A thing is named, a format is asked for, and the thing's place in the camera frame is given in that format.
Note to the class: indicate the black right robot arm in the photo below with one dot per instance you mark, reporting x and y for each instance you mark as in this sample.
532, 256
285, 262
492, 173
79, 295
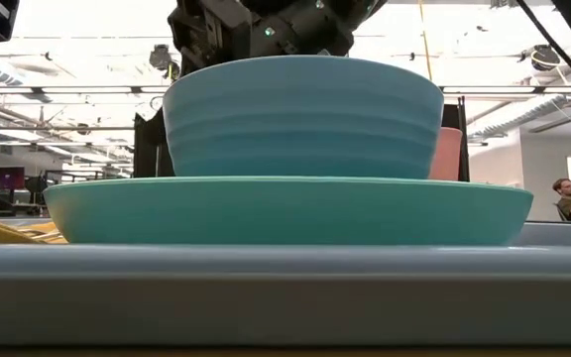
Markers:
305, 25

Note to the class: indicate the pink plastic cup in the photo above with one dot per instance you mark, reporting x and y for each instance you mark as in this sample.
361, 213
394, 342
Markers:
448, 158

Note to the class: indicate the teal round plate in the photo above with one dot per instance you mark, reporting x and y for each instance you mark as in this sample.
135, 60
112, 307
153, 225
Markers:
285, 213

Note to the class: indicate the blue plastic tray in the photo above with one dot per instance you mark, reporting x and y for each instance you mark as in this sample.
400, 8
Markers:
285, 297

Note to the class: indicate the monitor with red screen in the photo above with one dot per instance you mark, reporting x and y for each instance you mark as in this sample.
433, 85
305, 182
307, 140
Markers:
7, 178

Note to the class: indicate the long ceiling light strip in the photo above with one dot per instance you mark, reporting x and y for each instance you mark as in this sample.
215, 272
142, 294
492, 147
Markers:
87, 89

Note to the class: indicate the blue ribbed bowl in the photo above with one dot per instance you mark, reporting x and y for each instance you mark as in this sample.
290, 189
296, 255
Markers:
305, 124

